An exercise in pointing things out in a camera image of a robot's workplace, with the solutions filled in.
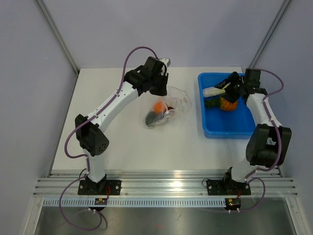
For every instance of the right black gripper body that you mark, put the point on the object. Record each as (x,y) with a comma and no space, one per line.
(243,86)

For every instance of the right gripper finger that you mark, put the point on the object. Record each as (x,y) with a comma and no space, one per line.
(232,93)
(232,79)

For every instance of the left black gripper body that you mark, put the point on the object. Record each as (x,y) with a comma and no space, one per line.
(154,80)

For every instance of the toy pineapple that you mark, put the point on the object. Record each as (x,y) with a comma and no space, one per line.
(221,103)

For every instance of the orange persimmon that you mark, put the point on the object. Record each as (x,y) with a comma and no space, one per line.
(159,107)

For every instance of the clear zip top bag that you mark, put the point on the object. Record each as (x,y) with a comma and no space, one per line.
(176,98)

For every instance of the dark green avocado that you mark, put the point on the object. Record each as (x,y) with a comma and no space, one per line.
(150,118)

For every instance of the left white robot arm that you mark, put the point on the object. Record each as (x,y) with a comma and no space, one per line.
(91,129)

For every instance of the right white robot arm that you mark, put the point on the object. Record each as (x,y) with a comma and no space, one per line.
(269,142)

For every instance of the green white leek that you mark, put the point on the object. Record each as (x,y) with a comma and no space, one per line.
(214,91)

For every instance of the blue plastic bin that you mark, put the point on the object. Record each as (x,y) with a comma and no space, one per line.
(218,124)

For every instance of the right small circuit board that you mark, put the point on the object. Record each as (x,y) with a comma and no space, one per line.
(232,203)

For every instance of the small circuit board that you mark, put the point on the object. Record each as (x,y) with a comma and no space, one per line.
(232,203)
(101,201)

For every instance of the left small circuit board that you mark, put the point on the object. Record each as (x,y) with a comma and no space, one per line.
(101,201)

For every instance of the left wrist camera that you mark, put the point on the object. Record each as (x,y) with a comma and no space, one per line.
(165,61)

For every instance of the right aluminium frame post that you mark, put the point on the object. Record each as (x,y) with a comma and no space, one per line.
(270,32)

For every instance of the aluminium frame post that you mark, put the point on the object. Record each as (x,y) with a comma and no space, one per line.
(270,32)
(56,33)

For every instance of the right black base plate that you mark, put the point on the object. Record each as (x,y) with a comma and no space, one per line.
(231,188)

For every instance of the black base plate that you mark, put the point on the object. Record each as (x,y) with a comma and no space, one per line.
(108,187)
(231,188)

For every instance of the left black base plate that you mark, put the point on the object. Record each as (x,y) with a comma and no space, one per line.
(108,187)

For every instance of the left aluminium frame post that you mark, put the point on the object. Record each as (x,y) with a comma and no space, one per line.
(56,33)

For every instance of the aluminium mounting rail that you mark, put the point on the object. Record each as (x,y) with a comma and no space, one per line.
(170,183)

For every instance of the white slotted cable duct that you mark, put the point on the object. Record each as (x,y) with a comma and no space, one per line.
(138,202)

